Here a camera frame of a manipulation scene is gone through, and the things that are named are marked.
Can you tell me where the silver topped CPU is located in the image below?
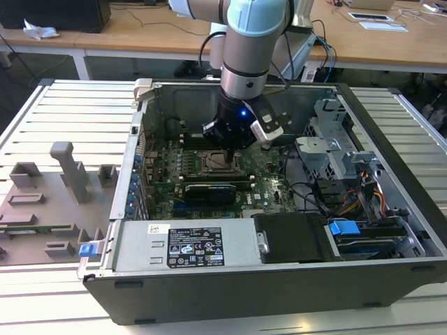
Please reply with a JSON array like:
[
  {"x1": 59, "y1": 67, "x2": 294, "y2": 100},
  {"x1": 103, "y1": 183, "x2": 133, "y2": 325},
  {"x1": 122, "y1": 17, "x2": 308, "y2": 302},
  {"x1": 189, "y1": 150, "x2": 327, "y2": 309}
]
[{"x1": 205, "y1": 154, "x2": 230, "y2": 171}]

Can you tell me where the metal socket cover frame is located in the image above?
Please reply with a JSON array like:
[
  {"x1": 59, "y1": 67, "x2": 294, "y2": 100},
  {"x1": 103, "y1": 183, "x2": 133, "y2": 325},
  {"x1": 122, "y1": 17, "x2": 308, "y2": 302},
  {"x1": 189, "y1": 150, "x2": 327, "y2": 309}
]
[{"x1": 198, "y1": 151, "x2": 246, "y2": 174}]

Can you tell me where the CPU socket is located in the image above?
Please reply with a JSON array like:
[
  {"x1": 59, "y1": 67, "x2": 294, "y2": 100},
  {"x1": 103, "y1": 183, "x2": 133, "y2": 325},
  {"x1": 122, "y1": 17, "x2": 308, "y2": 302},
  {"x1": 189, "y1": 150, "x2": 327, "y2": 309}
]
[{"x1": 196, "y1": 149, "x2": 247, "y2": 174}]

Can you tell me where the black plastic drive cover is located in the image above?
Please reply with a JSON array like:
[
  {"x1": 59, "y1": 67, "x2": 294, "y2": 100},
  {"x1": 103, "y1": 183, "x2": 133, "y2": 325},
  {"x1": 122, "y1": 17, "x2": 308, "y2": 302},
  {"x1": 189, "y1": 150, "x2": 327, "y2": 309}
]
[{"x1": 251, "y1": 213, "x2": 331, "y2": 265}]

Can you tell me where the black graphics card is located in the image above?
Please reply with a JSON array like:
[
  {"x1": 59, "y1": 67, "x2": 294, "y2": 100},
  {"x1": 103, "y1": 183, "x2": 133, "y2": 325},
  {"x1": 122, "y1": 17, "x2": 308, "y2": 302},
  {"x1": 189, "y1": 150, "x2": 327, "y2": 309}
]
[{"x1": 183, "y1": 182, "x2": 239, "y2": 207}]

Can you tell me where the green motherboard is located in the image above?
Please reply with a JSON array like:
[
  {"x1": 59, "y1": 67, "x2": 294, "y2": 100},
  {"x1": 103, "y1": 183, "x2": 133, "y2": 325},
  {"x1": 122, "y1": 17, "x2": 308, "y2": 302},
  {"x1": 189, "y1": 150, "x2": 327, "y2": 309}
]
[{"x1": 141, "y1": 134, "x2": 301, "y2": 221}]

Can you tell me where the black round case speaker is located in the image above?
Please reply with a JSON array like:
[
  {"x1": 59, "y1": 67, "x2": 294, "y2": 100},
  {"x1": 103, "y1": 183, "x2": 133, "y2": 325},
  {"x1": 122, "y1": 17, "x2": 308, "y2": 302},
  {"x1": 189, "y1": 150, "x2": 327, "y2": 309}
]
[{"x1": 165, "y1": 118, "x2": 182, "y2": 139}]

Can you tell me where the silver metal drive cage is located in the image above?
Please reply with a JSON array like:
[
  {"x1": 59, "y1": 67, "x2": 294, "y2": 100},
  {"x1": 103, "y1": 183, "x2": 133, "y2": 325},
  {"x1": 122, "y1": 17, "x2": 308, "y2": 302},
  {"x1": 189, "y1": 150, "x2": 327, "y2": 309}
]
[{"x1": 294, "y1": 98, "x2": 385, "y2": 183}]

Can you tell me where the beige case latch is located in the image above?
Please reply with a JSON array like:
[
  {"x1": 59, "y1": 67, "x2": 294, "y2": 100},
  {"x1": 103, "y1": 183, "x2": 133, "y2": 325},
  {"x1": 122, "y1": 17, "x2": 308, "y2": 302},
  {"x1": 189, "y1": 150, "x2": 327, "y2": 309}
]
[{"x1": 133, "y1": 77, "x2": 155, "y2": 103}]

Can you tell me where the wooden desk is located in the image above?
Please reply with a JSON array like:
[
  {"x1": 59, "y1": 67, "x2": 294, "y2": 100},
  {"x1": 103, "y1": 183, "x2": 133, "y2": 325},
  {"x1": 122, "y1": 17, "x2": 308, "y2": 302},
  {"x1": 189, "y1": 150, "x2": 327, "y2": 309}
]
[
  {"x1": 0, "y1": 27, "x2": 87, "y2": 82},
  {"x1": 75, "y1": 0, "x2": 447, "y2": 75}
]

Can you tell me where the silver power supply unit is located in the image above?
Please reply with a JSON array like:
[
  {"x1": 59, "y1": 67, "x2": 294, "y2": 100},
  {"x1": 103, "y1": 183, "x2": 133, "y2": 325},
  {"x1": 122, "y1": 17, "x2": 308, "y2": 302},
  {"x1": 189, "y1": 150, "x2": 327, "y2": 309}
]
[{"x1": 110, "y1": 218, "x2": 262, "y2": 274}]

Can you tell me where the hard disk in blue carrier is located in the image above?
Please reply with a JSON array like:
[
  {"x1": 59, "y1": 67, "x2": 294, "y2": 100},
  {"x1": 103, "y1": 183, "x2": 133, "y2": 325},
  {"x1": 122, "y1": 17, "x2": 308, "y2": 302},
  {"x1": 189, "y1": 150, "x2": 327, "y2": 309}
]
[{"x1": 327, "y1": 218, "x2": 410, "y2": 262}]

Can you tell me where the black and grey PC case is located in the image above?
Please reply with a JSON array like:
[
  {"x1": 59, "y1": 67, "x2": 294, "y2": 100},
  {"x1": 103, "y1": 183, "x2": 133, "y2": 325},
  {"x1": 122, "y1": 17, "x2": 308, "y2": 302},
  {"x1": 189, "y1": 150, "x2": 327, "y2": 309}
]
[{"x1": 77, "y1": 79, "x2": 447, "y2": 325}]

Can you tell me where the grey parts rack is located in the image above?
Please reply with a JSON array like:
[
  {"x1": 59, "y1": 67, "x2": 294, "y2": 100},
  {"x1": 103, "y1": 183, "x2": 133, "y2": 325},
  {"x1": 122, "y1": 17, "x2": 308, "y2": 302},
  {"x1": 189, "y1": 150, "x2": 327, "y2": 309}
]
[{"x1": 0, "y1": 140, "x2": 118, "y2": 269}]

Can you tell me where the blue plastic case latch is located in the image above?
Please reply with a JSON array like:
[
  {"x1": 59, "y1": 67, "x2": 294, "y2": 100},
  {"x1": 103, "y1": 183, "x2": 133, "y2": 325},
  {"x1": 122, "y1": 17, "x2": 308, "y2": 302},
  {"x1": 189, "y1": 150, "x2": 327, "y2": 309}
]
[{"x1": 78, "y1": 243, "x2": 97, "y2": 259}]

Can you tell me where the white paper sheet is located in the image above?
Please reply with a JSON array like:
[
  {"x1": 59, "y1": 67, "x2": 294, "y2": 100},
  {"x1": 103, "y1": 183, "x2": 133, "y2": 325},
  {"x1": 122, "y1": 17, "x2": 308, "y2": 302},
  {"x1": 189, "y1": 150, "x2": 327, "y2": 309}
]
[{"x1": 358, "y1": 20, "x2": 410, "y2": 34}]

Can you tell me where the silver laptop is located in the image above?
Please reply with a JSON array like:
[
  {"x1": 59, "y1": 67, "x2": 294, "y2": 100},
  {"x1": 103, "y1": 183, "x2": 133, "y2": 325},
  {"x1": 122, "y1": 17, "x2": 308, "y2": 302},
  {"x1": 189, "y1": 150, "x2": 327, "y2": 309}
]
[{"x1": 343, "y1": 0, "x2": 398, "y2": 11}]

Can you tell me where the green RAM stick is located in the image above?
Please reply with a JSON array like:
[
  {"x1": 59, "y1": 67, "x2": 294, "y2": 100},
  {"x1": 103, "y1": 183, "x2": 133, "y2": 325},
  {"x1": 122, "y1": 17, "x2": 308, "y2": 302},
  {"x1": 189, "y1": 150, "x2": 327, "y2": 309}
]
[{"x1": 0, "y1": 225, "x2": 73, "y2": 239}]

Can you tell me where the black box on desk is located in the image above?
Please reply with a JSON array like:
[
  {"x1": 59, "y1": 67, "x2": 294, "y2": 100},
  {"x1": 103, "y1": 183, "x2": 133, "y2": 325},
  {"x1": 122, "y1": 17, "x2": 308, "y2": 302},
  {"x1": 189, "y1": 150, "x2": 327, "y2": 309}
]
[{"x1": 0, "y1": 0, "x2": 112, "y2": 34}]

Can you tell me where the crumpled white paper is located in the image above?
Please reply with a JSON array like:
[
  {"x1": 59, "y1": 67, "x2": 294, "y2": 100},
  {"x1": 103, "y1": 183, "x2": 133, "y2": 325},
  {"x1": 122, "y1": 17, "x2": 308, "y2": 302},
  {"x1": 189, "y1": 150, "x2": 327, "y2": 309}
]
[{"x1": 22, "y1": 18, "x2": 61, "y2": 40}]

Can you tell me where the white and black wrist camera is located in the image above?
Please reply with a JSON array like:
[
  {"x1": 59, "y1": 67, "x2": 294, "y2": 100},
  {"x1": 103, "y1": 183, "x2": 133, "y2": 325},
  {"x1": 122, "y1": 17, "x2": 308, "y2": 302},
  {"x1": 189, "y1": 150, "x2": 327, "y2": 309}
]
[{"x1": 249, "y1": 103, "x2": 285, "y2": 144}]

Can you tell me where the black internal cable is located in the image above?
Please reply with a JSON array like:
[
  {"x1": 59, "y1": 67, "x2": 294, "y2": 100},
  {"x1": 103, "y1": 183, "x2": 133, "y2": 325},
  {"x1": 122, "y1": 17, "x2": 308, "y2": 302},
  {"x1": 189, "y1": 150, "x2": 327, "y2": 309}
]
[
  {"x1": 289, "y1": 181, "x2": 338, "y2": 219},
  {"x1": 281, "y1": 144, "x2": 298, "y2": 211}
]

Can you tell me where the thin red wire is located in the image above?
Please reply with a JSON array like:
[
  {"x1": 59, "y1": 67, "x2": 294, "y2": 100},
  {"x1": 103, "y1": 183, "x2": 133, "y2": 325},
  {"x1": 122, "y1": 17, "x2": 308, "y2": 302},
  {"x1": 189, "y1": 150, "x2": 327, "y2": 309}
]
[{"x1": 144, "y1": 130, "x2": 157, "y2": 158}]

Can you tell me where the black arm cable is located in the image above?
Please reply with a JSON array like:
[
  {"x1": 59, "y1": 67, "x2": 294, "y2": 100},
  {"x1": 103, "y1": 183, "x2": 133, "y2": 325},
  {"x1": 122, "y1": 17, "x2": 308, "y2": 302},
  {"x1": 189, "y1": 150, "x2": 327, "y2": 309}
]
[{"x1": 198, "y1": 32, "x2": 225, "y2": 71}]

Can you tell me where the blue cable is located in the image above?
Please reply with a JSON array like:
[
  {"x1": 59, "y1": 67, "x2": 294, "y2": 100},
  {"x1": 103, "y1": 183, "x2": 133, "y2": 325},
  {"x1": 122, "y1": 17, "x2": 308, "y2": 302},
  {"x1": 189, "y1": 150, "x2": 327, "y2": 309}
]
[{"x1": 315, "y1": 33, "x2": 339, "y2": 82}]

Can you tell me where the orange yellow wire bundle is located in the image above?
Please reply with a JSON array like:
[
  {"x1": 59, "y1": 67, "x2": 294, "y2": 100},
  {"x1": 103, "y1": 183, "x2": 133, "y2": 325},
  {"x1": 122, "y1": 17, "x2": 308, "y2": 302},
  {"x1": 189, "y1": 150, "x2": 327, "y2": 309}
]
[{"x1": 340, "y1": 186, "x2": 387, "y2": 218}]

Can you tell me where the white desk cable tray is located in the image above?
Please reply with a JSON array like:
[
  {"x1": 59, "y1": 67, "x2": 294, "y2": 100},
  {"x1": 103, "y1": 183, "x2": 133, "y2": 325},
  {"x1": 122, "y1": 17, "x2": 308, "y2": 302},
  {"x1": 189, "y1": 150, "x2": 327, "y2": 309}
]
[{"x1": 348, "y1": 11, "x2": 395, "y2": 23}]

